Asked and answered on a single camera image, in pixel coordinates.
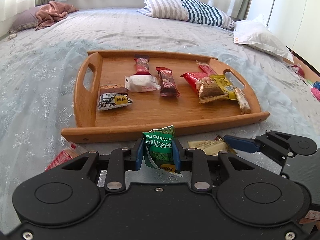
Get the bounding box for wooden serving tray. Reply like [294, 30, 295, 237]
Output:
[61, 49, 271, 144]

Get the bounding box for purple pillow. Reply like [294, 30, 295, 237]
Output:
[10, 5, 42, 31]

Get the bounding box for red peanut snack packet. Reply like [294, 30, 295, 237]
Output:
[180, 72, 227, 103]

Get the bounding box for brown chocolate bar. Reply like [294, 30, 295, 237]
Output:
[135, 54, 151, 75]
[156, 67, 180, 97]

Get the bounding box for red clear cracker packet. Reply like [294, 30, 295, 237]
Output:
[196, 61, 217, 75]

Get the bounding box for beige nougat bar packet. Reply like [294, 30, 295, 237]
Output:
[234, 87, 251, 114]

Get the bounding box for white pillow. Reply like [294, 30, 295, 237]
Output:
[233, 20, 294, 63]

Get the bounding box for cream gold wrapper packet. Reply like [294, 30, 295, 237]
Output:
[188, 135, 236, 156]

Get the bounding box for yellow snack packet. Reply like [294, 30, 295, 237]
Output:
[209, 75, 237, 100]

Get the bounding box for green wasabi peas packet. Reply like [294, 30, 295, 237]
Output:
[143, 125, 181, 176]

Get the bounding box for striped pillow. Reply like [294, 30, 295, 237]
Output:
[137, 0, 235, 30]

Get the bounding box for white pastry packet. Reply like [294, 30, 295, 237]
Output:
[124, 75, 161, 93]

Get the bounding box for almond picture snack packet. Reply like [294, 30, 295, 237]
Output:
[97, 85, 133, 111]

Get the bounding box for pink crumpled cloth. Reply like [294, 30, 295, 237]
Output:
[35, 1, 78, 30]

